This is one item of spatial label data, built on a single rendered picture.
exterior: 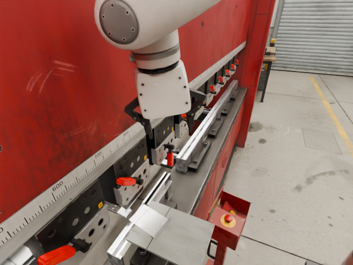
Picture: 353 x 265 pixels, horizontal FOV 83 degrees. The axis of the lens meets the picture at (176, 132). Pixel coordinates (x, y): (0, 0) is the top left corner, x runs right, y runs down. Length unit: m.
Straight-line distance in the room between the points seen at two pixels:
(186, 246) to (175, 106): 0.50
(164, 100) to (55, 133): 0.20
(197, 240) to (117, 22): 0.68
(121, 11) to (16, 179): 0.27
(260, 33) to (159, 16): 2.33
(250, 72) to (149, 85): 2.29
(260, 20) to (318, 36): 5.37
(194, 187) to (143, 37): 0.92
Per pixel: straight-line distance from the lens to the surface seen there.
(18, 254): 0.92
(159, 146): 0.72
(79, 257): 0.57
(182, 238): 0.77
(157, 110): 0.40
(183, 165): 1.14
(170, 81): 0.37
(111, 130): 0.48
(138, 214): 0.83
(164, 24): 0.25
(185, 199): 1.04
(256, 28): 2.55
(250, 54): 2.58
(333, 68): 8.08
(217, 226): 1.09
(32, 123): 0.36
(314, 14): 7.76
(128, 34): 0.26
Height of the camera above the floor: 1.66
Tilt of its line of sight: 31 degrees down
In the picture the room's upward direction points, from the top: straight up
